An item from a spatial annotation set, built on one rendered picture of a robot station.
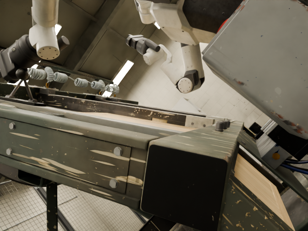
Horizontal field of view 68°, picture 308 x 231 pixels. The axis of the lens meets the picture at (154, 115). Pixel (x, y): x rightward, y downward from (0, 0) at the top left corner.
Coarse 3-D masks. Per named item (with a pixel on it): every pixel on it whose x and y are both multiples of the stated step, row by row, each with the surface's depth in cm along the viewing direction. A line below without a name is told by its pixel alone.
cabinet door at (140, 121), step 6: (90, 114) 101; (96, 114) 105; (102, 114) 110; (108, 114) 115; (114, 114) 120; (126, 120) 99; (132, 120) 103; (138, 120) 108; (144, 120) 109; (162, 126) 93; (168, 126) 97; (174, 126) 101; (180, 126) 102; (186, 126) 106
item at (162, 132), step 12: (24, 108) 79; (36, 108) 76; (48, 108) 75; (84, 120) 69; (96, 120) 67; (108, 120) 66; (120, 120) 69; (144, 132) 62; (156, 132) 60; (168, 132) 59; (180, 132) 59
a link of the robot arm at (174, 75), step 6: (168, 66) 118; (174, 66) 119; (168, 72) 119; (174, 72) 117; (180, 72) 118; (174, 78) 117; (180, 78) 116; (174, 84) 119; (198, 84) 116; (192, 90) 113
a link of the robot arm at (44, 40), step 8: (32, 32) 71; (40, 32) 70; (48, 32) 70; (24, 40) 71; (32, 40) 70; (40, 40) 69; (48, 40) 69; (56, 40) 72; (64, 40) 76; (24, 48) 71; (32, 48) 72; (40, 48) 68; (48, 48) 69; (56, 48) 70; (24, 56) 72; (32, 56) 73; (40, 56) 71; (48, 56) 72; (56, 56) 73
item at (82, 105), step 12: (48, 72) 142; (48, 84) 143; (48, 96) 139; (60, 96) 136; (72, 108) 132; (84, 108) 129; (96, 108) 126; (108, 108) 123; (120, 108) 120; (132, 108) 118; (168, 120) 110; (180, 120) 108; (192, 120) 106; (204, 120) 104
